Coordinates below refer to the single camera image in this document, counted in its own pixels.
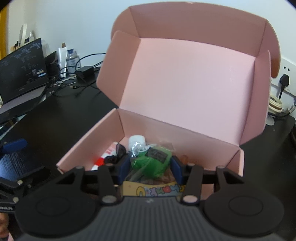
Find black power adapter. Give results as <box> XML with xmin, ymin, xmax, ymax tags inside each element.
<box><xmin>75</xmin><ymin>66</ymin><xmax>95</xmax><ymax>81</ymax></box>

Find clear small bottle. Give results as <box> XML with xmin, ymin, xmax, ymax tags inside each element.
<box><xmin>66</xmin><ymin>49</ymin><xmax>81</xmax><ymax>75</ymax></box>

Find green items plastic bag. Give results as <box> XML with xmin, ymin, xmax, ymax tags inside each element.
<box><xmin>127</xmin><ymin>143</ymin><xmax>173</xmax><ymax>181</ymax></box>

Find pink cardboard box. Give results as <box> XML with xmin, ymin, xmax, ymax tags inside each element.
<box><xmin>57</xmin><ymin>2</ymin><xmax>280</xmax><ymax>174</ymax></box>

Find beige tape roll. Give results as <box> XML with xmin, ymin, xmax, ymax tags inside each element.
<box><xmin>268</xmin><ymin>94</ymin><xmax>283</xmax><ymax>113</ymax></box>

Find white squeeze tube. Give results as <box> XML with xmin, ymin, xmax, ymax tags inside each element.
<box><xmin>57</xmin><ymin>43</ymin><xmax>67</xmax><ymax>71</ymax></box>

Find white red tube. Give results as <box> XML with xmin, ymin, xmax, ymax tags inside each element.
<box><xmin>91</xmin><ymin>135</ymin><xmax>147</xmax><ymax>171</ymax></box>

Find black small object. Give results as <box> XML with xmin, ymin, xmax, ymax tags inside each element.
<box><xmin>104</xmin><ymin>143</ymin><xmax>126</xmax><ymax>166</ymax></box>

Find black laptop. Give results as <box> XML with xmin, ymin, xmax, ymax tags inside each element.
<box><xmin>1</xmin><ymin>38</ymin><xmax>49</xmax><ymax>124</ymax></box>

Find white wall socket strip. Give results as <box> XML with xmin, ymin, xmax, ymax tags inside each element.
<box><xmin>270</xmin><ymin>57</ymin><xmax>295</xmax><ymax>111</ymax></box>

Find tangled black cables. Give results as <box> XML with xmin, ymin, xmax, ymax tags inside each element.
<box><xmin>46</xmin><ymin>52</ymin><xmax>107</xmax><ymax>98</ymax></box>

